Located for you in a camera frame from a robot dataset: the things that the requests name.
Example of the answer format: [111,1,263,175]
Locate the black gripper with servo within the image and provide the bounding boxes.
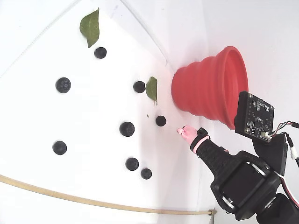
[176,125,281,220]

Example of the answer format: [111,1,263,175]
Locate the dark blueberry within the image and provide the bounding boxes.
[140,168,153,180]
[155,115,167,127]
[119,121,135,138]
[52,140,68,156]
[55,77,71,94]
[125,157,140,172]
[133,81,146,94]
[94,47,107,59]

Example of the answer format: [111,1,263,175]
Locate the red collapsible silicone cup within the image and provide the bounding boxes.
[171,46,249,130]

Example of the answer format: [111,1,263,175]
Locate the small green leaf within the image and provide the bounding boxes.
[145,76,158,106]

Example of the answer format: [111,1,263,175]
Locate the white paper sheet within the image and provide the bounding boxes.
[0,0,203,224]

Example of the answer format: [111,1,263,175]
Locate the large green leaf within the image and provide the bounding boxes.
[79,7,100,49]

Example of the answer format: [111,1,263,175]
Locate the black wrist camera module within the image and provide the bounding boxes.
[234,91,288,176]

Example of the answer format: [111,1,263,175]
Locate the black cable white connector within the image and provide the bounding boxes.
[286,134,299,168]

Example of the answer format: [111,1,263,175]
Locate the white red servo wires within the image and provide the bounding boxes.
[272,171,299,207]

